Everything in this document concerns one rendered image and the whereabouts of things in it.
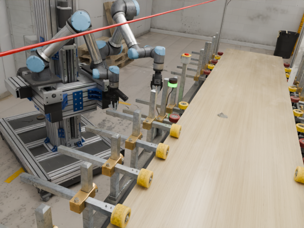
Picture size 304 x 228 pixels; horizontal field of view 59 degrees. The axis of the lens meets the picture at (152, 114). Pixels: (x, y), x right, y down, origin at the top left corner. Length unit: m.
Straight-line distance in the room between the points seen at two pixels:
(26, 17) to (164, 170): 3.28
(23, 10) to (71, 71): 2.00
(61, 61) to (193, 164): 1.36
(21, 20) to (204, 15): 6.57
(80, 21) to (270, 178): 1.46
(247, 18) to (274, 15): 0.78
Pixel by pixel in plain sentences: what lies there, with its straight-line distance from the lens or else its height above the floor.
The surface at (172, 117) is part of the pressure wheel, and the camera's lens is 1.93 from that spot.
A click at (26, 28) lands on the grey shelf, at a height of 1.00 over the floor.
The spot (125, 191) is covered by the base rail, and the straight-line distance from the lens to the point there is 1.59.
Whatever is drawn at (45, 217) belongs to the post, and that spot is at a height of 1.07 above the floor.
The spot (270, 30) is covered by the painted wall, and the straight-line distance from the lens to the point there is 9.58.
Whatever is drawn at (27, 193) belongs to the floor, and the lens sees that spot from 2.70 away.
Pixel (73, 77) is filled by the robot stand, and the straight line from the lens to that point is 2.39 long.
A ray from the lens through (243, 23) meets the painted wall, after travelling 9.53.
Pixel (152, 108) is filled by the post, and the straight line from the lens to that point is 1.72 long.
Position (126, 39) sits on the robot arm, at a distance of 1.95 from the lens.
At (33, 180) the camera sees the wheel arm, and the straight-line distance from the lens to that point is 1.31.
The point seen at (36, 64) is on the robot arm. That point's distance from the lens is 1.97.
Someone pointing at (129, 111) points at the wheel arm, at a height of 0.86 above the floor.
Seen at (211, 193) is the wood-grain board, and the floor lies 0.90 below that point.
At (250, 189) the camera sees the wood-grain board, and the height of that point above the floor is 0.90.
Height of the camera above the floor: 1.80
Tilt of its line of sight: 27 degrees down
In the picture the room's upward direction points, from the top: 6 degrees clockwise
